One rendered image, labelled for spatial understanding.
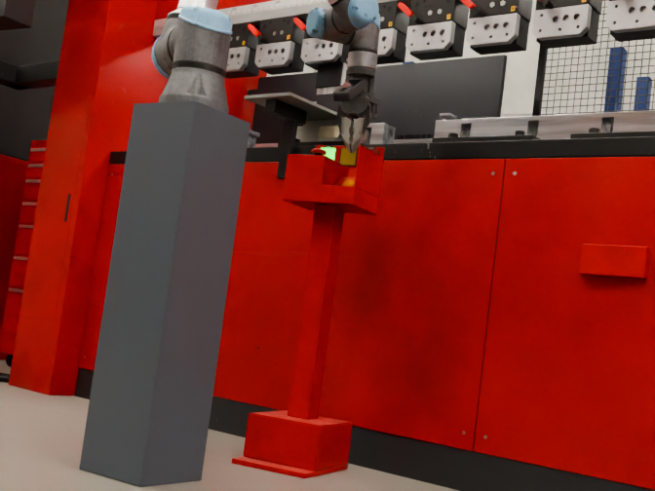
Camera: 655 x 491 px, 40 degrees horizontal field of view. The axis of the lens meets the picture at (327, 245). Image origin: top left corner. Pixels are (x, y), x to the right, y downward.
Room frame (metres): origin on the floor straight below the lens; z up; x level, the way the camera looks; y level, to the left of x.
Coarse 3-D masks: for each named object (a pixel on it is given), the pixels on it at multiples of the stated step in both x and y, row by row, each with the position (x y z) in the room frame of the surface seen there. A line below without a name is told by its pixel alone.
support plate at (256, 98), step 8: (248, 96) 2.61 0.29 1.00; (256, 96) 2.59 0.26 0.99; (264, 96) 2.57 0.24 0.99; (272, 96) 2.56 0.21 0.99; (280, 96) 2.55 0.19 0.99; (288, 96) 2.53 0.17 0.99; (296, 96) 2.54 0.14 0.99; (264, 104) 2.67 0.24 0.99; (296, 104) 2.61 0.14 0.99; (304, 104) 2.60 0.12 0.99; (312, 104) 2.59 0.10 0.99; (312, 112) 2.69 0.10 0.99; (320, 112) 2.67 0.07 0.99; (328, 112) 2.66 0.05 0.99; (336, 112) 2.68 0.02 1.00; (312, 120) 2.79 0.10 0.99
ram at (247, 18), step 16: (160, 0) 3.27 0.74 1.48; (176, 0) 3.22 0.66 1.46; (224, 0) 3.06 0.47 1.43; (240, 0) 3.01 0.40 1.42; (256, 0) 2.96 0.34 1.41; (272, 0) 2.92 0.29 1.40; (384, 0) 2.63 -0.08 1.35; (400, 0) 2.60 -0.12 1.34; (160, 16) 3.27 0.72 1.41; (240, 16) 3.01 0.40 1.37; (256, 16) 2.96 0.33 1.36; (272, 16) 2.91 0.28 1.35; (288, 16) 2.87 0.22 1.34; (304, 16) 2.85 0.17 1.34; (160, 32) 3.26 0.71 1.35
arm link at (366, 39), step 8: (368, 24) 2.22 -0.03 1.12; (376, 24) 2.22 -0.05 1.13; (360, 32) 2.21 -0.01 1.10; (368, 32) 2.22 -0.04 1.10; (376, 32) 2.23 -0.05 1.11; (352, 40) 2.22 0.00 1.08; (360, 40) 2.22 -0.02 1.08; (368, 40) 2.22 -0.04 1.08; (376, 40) 2.23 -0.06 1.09; (352, 48) 2.23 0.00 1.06; (360, 48) 2.22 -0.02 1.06; (368, 48) 2.22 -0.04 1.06; (376, 48) 2.24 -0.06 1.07
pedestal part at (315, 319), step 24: (336, 216) 2.28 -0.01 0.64; (312, 240) 2.29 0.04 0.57; (336, 240) 2.30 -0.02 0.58; (312, 264) 2.29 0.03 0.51; (336, 264) 2.32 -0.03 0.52; (312, 288) 2.28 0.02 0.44; (312, 312) 2.28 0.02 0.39; (312, 336) 2.28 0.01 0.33; (312, 360) 2.27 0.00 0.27; (312, 384) 2.27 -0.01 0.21; (312, 408) 2.28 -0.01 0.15
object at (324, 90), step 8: (320, 64) 2.81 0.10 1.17; (328, 64) 2.78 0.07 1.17; (336, 64) 2.76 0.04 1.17; (344, 64) 2.75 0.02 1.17; (320, 72) 2.80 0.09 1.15; (328, 72) 2.78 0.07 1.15; (336, 72) 2.76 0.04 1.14; (344, 72) 2.76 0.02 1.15; (320, 80) 2.80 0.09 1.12; (328, 80) 2.78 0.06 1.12; (336, 80) 2.76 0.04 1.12; (344, 80) 2.76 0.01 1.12; (320, 88) 2.81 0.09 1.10; (328, 88) 2.79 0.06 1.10; (336, 88) 2.77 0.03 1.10
